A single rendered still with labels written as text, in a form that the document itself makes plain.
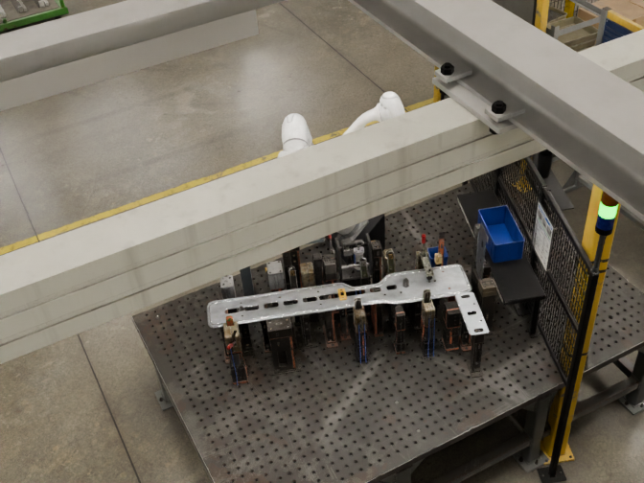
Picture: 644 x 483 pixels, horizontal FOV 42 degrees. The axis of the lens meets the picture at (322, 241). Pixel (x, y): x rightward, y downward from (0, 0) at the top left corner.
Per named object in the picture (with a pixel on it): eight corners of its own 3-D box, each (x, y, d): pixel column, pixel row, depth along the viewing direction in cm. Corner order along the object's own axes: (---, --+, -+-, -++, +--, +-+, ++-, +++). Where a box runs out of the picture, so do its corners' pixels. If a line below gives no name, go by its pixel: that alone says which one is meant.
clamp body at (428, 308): (421, 359, 440) (422, 314, 417) (415, 343, 449) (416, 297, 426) (437, 357, 440) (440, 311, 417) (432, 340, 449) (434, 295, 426)
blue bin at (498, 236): (493, 264, 443) (494, 245, 435) (475, 227, 466) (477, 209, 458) (522, 259, 445) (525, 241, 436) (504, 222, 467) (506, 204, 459)
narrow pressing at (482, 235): (481, 283, 437) (485, 234, 415) (474, 268, 446) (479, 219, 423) (482, 283, 437) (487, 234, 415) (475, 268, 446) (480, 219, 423)
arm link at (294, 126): (327, 211, 504) (325, 180, 514) (353, 204, 499) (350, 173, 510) (276, 144, 440) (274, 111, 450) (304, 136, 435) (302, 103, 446)
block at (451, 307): (444, 353, 442) (446, 316, 424) (438, 337, 450) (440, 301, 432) (461, 350, 443) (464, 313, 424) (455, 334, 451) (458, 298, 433)
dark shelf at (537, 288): (503, 306, 424) (504, 301, 422) (456, 198, 491) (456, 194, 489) (545, 299, 425) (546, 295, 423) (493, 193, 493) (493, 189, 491)
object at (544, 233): (546, 274, 419) (553, 227, 398) (531, 244, 436) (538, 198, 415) (550, 273, 419) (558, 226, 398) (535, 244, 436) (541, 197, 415)
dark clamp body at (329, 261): (325, 318, 466) (321, 268, 441) (322, 302, 476) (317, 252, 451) (344, 315, 467) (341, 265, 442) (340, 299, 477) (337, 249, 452)
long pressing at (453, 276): (208, 333, 424) (207, 331, 423) (206, 302, 441) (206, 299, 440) (472, 293, 434) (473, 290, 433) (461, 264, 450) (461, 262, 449)
